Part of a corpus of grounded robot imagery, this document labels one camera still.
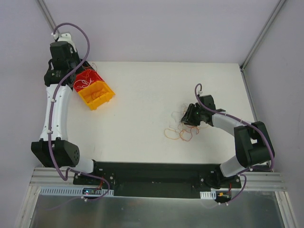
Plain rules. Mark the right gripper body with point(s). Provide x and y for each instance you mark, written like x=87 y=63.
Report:
x=190 y=116

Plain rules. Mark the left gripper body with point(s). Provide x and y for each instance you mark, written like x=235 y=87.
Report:
x=83 y=65

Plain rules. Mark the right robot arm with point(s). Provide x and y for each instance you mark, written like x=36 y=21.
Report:
x=252 y=142

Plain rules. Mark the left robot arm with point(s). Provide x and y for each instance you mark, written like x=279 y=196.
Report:
x=53 y=148

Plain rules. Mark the red bin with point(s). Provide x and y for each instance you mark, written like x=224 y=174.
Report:
x=85 y=79

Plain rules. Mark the yellow bin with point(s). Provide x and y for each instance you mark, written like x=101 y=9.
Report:
x=96 y=94

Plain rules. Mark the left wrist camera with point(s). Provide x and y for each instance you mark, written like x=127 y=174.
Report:
x=64 y=37

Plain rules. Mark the left aluminium frame post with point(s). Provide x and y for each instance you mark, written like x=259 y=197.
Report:
x=46 y=14

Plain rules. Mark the aluminium frame post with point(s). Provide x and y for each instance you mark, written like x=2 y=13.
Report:
x=46 y=14
x=269 y=22

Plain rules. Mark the right cable duct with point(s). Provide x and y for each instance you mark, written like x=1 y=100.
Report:
x=214 y=194

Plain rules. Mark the cable duct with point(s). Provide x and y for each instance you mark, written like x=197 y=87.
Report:
x=214 y=194
x=75 y=191

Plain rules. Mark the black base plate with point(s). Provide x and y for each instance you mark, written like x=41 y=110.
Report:
x=162 y=180

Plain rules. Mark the right aluminium frame post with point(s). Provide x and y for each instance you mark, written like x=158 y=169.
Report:
x=269 y=22

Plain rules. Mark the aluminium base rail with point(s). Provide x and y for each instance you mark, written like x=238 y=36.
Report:
x=49 y=177

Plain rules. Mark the left cable duct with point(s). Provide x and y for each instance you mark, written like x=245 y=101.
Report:
x=75 y=191

